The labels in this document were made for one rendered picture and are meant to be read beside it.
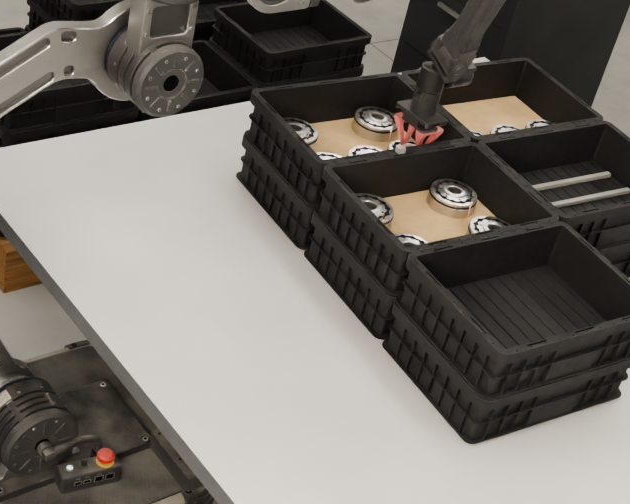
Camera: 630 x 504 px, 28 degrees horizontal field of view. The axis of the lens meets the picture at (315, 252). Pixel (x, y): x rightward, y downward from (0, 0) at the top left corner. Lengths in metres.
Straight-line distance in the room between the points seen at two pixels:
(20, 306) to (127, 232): 0.93
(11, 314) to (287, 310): 1.16
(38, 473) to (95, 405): 0.24
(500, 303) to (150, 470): 0.84
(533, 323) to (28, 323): 1.52
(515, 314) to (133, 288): 0.74
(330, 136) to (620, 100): 2.70
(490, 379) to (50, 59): 0.95
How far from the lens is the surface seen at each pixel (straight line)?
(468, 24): 2.52
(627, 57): 5.77
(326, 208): 2.53
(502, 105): 3.14
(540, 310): 2.47
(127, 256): 2.54
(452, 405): 2.30
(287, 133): 2.60
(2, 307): 3.48
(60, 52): 2.25
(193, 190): 2.76
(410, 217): 2.60
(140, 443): 2.77
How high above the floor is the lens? 2.23
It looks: 35 degrees down
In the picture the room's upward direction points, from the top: 14 degrees clockwise
